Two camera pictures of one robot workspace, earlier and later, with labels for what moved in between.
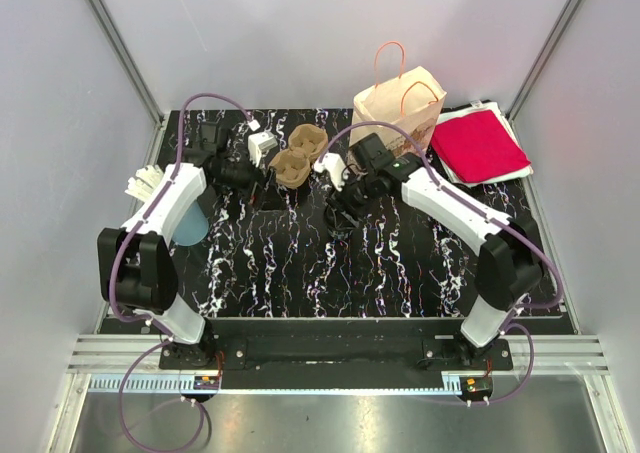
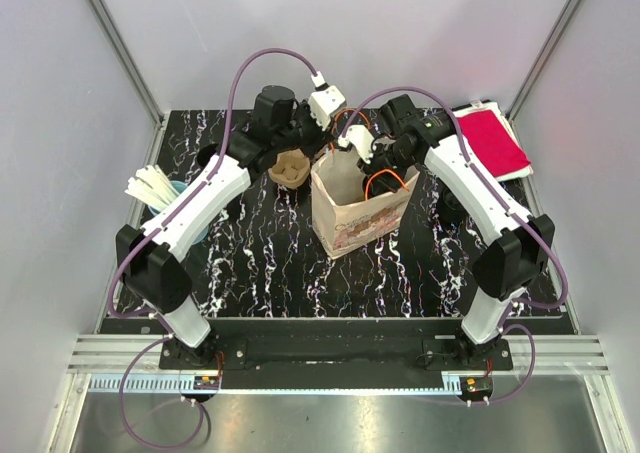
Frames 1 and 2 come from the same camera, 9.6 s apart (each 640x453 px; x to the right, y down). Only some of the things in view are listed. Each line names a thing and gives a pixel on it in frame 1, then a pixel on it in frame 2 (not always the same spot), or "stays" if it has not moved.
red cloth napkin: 477,147 stays
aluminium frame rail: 540,365 stays
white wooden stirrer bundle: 143,183 stays
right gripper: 341,201 to 380,183
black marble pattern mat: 282,257 stays
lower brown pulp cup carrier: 291,166 stays
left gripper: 267,198 to 321,137
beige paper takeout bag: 413,102 to 343,220
